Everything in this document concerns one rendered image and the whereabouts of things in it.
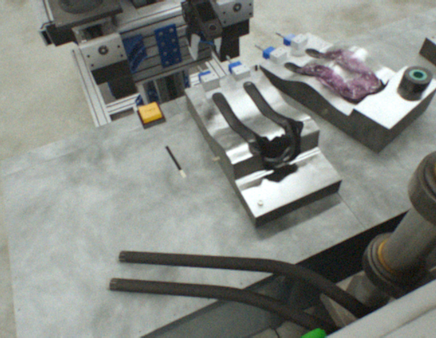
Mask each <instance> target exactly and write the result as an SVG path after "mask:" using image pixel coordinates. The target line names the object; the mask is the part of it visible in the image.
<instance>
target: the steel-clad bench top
mask: <svg viewBox="0 0 436 338"><path fill-rule="evenodd" d="M432 34H436V7H435V8H432V9H429V10H428V11H425V12H422V13H419V14H417V15H413V16H410V17H407V18H405V19H402V20H399V21H395V22H393V23H389V24H387V25H383V26H381V27H380V28H377V29H374V30H371V31H368V32H366V33H363V34H359V35H356V36H354V37H351V38H348V39H345V40H342V41H339V42H336V43H333V44H332V45H334V46H357V47H359V48H362V49H364V50H365V51H366V52H368V53H369V54H370V55H371V56H373V57H374V58H375V59H376V60H377V61H379V62H380V63H382V65H383V66H385V67H386V68H387V69H389V70H391V71H393V72H395V73H397V72H399V71H401V70H402V69H403V68H404V67H405V66H406V67H412V66H420V67H423V68H426V69H427V70H429V71H430V72H431V74H432V75H433V80H436V66H435V65H433V64H432V63H430V62H429V61H428V60H427V59H426V58H424V57H423V56H421V55H420V54H419V52H420V50H421V48H422V45H423V42H424V41H425V38H426V37H427V36H430V35H432ZM274 88H275V87H274ZM275 89H276V91H277V92H278V94H279V95H280V96H281V97H282V99H283V100H284V101H285V102H286V103H287V104H288V105H289V106H291V107H292V108H294V109H297V110H299V111H302V112H303V113H306V114H307V115H308V116H310V117H311V118H312V119H313V121H314V122H315V124H316V125H317V127H318V128H319V143H318V148H319V150H320V152H321V153H322V154H323V156H325V157H326V159H327V161H328V162H329V163H330V165H332V167H333V168H334V169H335V171H336V172H337V173H338V175H340V177H341V178H342V181H341V184H340V187H339V190H338V191H337V192H334V193H333V194H330V195H328V196H326V197H323V198H321V199H320V200H318V201H315V202H313V203H311V204H309V205H307V206H305V207H301V208H299V209H297V210H295V211H292V212H290V213H288V214H285V215H283V216H281V217H278V218H276V219H275V220H273V221H271V222H268V223H265V224H263V225H261V226H259V227H256V228H255V227H254V225H253V223H252V221H251V220H250V217H249V215H248V214H247V212H246V211H245V209H244V208H243V206H242V204H241V203H240V201H239V199H238V197H237V195H236V193H235V191H234V189H233V188H232V186H231V184H230V183H229V181H228V178H227V177H226V176H225V174H224V172H223V171H222V169H221V167H220V165H219V163H218V161H216V162H213V158H215V156H214V154H213V152H212V151H211V149H210V147H209V145H208V143H207V142H206V141H205V139H204V137H203V135H202V133H201V131H200V129H199V128H198V126H197V124H196V123H195V120H194V119H193V116H192V115H191V113H190V111H189V110H188V104H187V103H186V97H185V96H183V97H180V98H177V99H175V100H172V101H170V102H168V103H164V104H161V105H160V108H161V110H162V112H163V114H164V116H165V118H166V122H165V123H162V124H159V125H156V126H154V127H151V128H147V129H143V127H142V124H141V122H140V119H139V117H138V114H137V113H135V114H133V115H128V116H126V117H123V118H121V119H117V120H115V121H113V122H111V123H107V124H104V125H101V126H99V127H96V128H93V129H89V130H86V131H84V132H81V133H78V134H75V135H72V136H69V137H66V138H63V139H60V140H58V141H57V142H54V143H51V144H48V145H45V146H42V147H39V148H36V149H33V150H30V151H27V152H24V153H22V154H18V155H15V156H12V157H10V158H6V159H4V160H1V173H2V181H3V195H4V203H5V217H6V225H7V239H8V247H9V261H10V269H11V283H12V291H13V305H14V313H15V327H16V335H17V338H140V337H143V336H144V335H145V334H147V333H150V332H152V331H155V330H156V329H159V328H160V327H163V326H165V325H167V324H170V323H172V322H174V321H176V320H179V319H181V318H183V317H185V315H188V314H190V313H193V312H195V311H197V310H199V309H200V308H203V307H205V306H208V305H210V304H212V303H214V302H216V301H218V300H217V299H208V298H192V297H183V296H175V295H165V294H150V293H141V292H124V291H115V290H107V289H106V287H105V283H106V281H107V279H108V278H121V279H131V280H150V281H160V282H180V283H190V284H209V285H218V286H230V287H235V288H241V289H243V288H245V287H248V286H250V285H252V284H254V283H256V282H259V281H260V280H263V279H265V278H267V277H268V276H271V275H273V274H272V273H267V272H251V271H239V270H220V269H210V268H190V267H180V266H160V265H150V264H131V263H121V262H117V261H116V259H115V255H116V253H117V251H119V250H125V251H150V252H162V253H175V254H199V255H212V256H237V257H250V258H261V259H269V260H278V261H282V262H288V263H291V264H297V263H299V262H301V261H303V260H305V259H307V258H309V257H311V256H313V255H315V254H317V253H319V252H320V251H323V250H326V249H328V248H330V247H332V246H334V245H337V244H338V243H341V242H342V241H345V240H347V239H350V237H353V236H354V235H357V234H358V233H361V232H364V231H365V230H368V229H370V228H372V227H375V226H377V225H379V224H381V223H383V222H385V221H388V220H390V219H391V218H393V217H395V216H397V215H399V214H402V213H404V212H406V211H408V210H410V208H411V207H412V205H411V202H410V199H409V197H408V183H409V180H410V178H411V176H412V175H413V173H414V171H415V170H416V168H417V166H418V165H419V164H420V163H421V162H422V159H423V158H424V157H425V156H426V155H428V154H430V153H431V152H434V151H436V93H435V94H434V96H433V98H432V100H431V102H430V104H429V106H428V108H427V110H426V111H425V112H424V113H423V114H422V115H420V116H419V117H418V118H416V119H415V120H414V121H413V123H411V124H410V125H409V126H408V127H407V128H406V129H405V130H404V131H403V132H402V133H401V134H399V135H398V136H396V137H395V138H394V139H393V140H392V142H391V143H390V144H388V145H387V146H386V147H385V148H384V149H383V150H382V151H380V152H379V153H378V154H377V153H376V152H374V151H372V150H371V149H370V148H368V147H366V146H365V145H364V144H361V143H360V142H358V141H356V139H354V138H353V137H352V136H350V135H348V134H347V133H345V132H344V131H342V130H340V129H338V128H337V127H336V126H334V125H332V124H330V123H329V122H328V121H327V120H326V119H324V118H322V117H320V116H318V115H317V114H316V113H314V112H312V111H311V110H310V109H308V108H306V107H305V106H302V105H301V104H300V103H298V102H297V101H296V100H294V99H293V98H291V97H289V96H288V95H287V94H285V93H283V92H282V91H280V90H278V89H277V88H275ZM175 101H176V102H175ZM166 146H168V147H169V148H170V150H171V152H172V153H173V155H174V157H175V158H176V161H177V162H178V164H179V165H180V167H181V168H182V171H183V172H184V174H185V175H186V177H184V178H183V177H182V175H181V173H180V172H179V170H178V168H177V167H176V165H175V163H174V162H173V160H172V158H171V156H170V154H169V153H168V152H167V150H166V148H165V147H166Z"/></svg>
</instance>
